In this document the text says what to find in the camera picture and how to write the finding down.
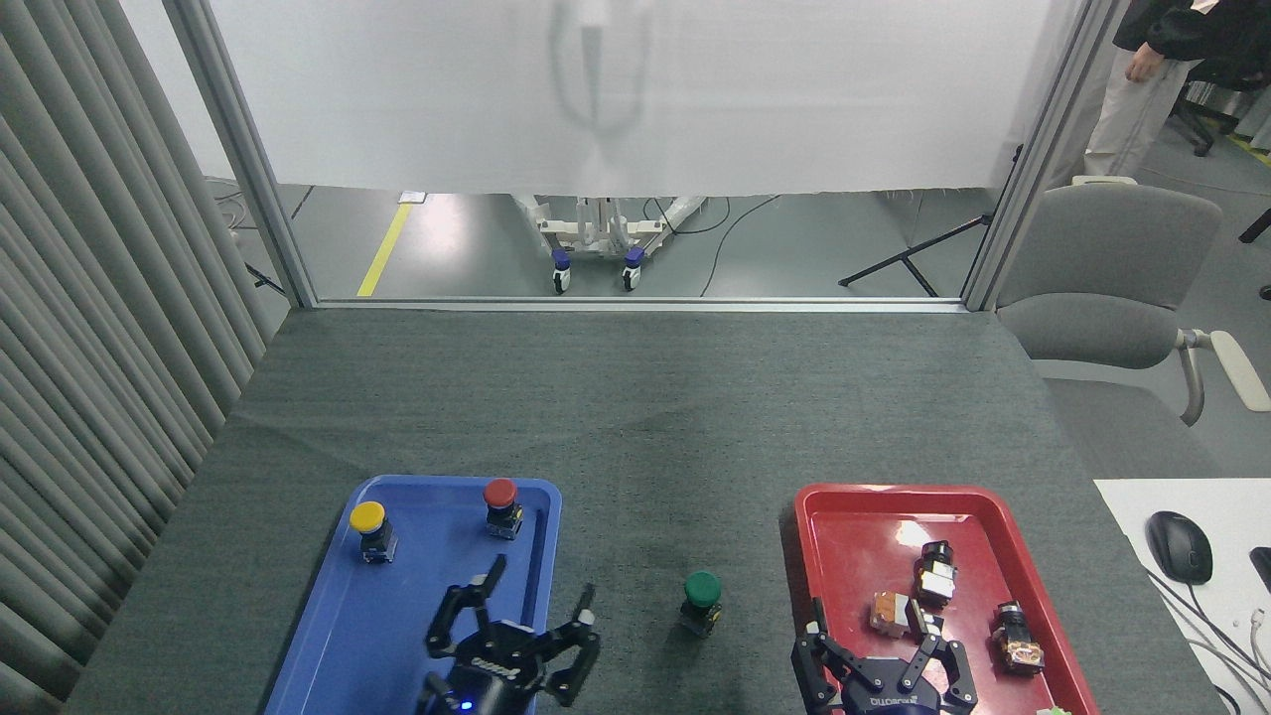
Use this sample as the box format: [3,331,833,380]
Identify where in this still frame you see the blue plastic tray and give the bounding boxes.
[266,475,563,715]

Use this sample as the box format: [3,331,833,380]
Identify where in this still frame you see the black switch with orange base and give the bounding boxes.
[991,600,1046,677]

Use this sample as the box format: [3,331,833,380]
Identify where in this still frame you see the white wheeled stand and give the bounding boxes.
[511,194,711,294]

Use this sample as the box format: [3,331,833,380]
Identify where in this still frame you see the red push button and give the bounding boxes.
[483,478,525,541]

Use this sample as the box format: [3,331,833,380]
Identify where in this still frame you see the black computer mouse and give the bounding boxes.
[1147,510,1214,585]

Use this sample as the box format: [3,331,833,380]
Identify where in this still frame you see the red plastic tray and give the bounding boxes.
[793,484,1100,715]

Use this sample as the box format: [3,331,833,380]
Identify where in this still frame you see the person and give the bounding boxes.
[1082,0,1271,178]

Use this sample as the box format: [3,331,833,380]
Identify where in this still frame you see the white side table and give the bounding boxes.
[1094,479,1271,715]

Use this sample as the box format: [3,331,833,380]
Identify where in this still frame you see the white hanging sheet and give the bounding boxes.
[209,0,1083,197]

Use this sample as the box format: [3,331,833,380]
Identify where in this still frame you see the grey pleated curtain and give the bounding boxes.
[0,0,274,715]

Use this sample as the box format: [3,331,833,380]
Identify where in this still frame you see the black tripod stand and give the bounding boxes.
[837,144,1024,298]

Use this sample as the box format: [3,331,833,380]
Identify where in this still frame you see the silver frame post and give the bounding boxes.
[164,0,319,309]
[961,0,1133,312]

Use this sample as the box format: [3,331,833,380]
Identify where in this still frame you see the black floor cable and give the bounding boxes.
[700,194,785,297]

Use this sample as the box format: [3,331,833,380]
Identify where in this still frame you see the green push button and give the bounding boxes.
[680,570,724,639]

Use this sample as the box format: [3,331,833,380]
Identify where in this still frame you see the black and white switch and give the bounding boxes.
[914,540,958,609]

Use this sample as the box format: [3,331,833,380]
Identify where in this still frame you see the yellow push button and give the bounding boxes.
[349,500,399,564]

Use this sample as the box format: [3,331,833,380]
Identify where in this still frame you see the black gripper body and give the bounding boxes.
[839,655,944,715]
[417,624,547,715]

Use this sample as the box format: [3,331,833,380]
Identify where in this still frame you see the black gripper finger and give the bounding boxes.
[425,554,507,658]
[541,583,602,708]
[899,634,979,714]
[791,598,860,714]

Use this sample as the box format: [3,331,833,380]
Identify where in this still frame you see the orange and white switch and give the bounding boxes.
[870,592,944,642]

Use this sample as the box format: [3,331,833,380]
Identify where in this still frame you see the black office chair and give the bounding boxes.
[1157,55,1271,157]

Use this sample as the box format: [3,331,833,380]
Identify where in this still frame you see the grey office chair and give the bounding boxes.
[996,176,1271,428]

